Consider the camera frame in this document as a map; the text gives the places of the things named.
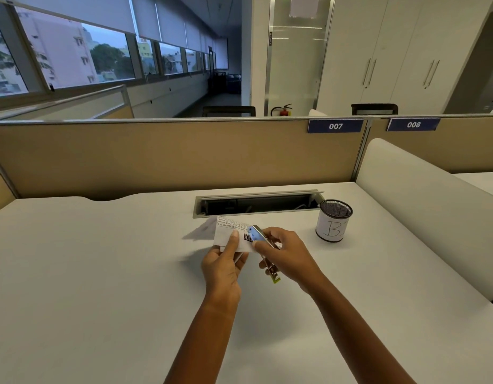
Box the person's left forearm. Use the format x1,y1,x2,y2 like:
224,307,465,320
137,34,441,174
164,293,243,384

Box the person's right hand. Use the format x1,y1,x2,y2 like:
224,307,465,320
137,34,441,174
252,227,329,296

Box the person's right forearm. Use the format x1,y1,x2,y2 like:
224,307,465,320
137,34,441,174
306,276,417,384

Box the row of windows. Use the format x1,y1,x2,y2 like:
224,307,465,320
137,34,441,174
0,4,229,98

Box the black office chair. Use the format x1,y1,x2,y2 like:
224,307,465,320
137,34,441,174
202,106,256,118
351,103,399,116

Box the white side divider panel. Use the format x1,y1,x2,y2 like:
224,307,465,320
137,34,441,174
356,138,493,303

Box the desk cable tray opening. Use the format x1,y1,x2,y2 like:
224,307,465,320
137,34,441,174
193,190,324,219

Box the white printed paper slip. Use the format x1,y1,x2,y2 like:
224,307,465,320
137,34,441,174
213,216,257,253

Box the black mesh pen holder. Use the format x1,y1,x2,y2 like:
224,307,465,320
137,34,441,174
315,199,354,243

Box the white tall cabinet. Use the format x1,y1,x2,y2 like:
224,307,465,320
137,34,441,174
316,0,493,115

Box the blue number label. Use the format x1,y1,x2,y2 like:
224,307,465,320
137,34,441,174
386,118,441,132
307,119,364,134

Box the blue metal stapler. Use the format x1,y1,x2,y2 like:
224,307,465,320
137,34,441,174
246,225,282,284

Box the dark low cabinet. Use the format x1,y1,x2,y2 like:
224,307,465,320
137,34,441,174
212,69,242,95

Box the white paper notice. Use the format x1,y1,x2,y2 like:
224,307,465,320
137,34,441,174
289,0,329,19

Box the person's left hand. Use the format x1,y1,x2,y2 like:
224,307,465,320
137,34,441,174
201,230,250,303

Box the frosted glass door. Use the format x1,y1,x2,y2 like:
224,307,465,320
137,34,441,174
264,0,336,117

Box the beige desk partition panel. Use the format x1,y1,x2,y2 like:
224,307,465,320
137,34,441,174
362,114,493,175
0,118,370,201

